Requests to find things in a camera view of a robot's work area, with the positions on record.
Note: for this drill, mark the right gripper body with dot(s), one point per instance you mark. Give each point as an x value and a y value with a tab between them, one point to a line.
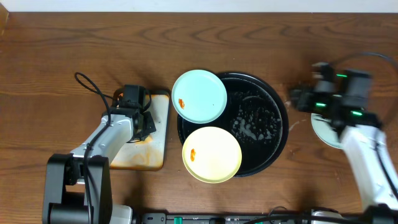
308	99

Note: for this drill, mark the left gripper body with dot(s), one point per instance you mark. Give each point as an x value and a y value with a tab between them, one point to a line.
147	127

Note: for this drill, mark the light blue plate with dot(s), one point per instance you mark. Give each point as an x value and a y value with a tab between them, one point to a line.
324	131
199	96

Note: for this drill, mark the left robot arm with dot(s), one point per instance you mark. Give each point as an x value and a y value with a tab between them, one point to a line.
78	185

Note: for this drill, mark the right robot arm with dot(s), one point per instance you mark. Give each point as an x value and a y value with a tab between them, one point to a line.
338	101

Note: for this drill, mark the rectangular soapy water tray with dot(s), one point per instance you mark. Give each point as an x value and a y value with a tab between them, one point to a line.
149	153

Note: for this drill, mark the black round tray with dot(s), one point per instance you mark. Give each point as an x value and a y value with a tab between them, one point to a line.
255	115

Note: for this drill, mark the pale yellow plate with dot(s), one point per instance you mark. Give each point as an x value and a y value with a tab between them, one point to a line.
211	155

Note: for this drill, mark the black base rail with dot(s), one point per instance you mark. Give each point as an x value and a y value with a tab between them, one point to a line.
275	217

